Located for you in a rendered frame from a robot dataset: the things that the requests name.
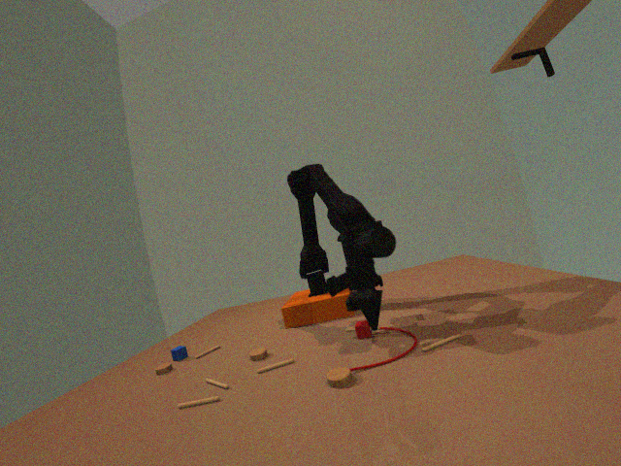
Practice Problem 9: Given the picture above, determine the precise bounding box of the small blue block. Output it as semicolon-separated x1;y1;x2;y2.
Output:
171;346;188;361

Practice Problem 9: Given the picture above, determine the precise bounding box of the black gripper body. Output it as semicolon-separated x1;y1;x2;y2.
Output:
345;258;383;312

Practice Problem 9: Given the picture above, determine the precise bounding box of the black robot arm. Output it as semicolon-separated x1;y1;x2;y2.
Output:
287;164;396;297

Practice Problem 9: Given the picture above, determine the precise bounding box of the round wooden button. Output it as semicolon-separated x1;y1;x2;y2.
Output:
326;367;352;387

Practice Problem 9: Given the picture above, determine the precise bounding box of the brown flat disc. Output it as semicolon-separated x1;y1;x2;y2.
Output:
249;348;268;361
155;362;173;375

